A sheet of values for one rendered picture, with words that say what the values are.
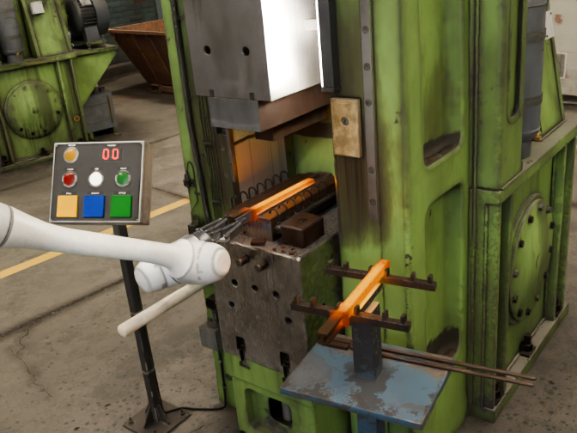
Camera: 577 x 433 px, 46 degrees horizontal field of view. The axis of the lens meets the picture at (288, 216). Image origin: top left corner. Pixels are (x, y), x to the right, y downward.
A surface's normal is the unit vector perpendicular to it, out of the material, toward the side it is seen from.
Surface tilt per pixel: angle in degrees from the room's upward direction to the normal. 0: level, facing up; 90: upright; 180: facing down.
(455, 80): 90
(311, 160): 90
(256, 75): 90
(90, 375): 0
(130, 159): 60
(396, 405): 0
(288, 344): 90
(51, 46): 79
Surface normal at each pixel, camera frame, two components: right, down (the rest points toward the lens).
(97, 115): 0.62, 0.25
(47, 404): -0.09, -0.92
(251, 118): -0.60, 0.36
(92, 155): -0.22, -0.12
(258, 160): 0.79, 0.17
